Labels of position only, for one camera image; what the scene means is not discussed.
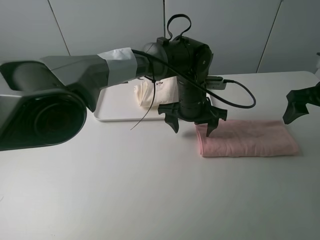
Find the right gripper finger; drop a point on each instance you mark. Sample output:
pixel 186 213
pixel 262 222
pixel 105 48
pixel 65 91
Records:
pixel 294 110

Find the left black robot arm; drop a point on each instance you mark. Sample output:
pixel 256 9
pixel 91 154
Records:
pixel 45 103

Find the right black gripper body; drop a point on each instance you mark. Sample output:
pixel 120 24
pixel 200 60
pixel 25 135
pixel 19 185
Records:
pixel 310 95

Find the cream white towel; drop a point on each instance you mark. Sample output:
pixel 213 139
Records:
pixel 166 92

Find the white rectangular plastic tray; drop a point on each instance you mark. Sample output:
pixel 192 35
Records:
pixel 118 103

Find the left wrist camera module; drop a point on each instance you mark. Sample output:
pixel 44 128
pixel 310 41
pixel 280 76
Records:
pixel 215 83

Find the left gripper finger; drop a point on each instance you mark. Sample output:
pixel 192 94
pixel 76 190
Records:
pixel 173 122
pixel 211 126

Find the pink towel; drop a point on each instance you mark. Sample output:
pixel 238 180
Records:
pixel 246 138

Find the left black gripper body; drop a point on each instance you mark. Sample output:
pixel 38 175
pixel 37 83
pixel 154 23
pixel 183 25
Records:
pixel 193 105

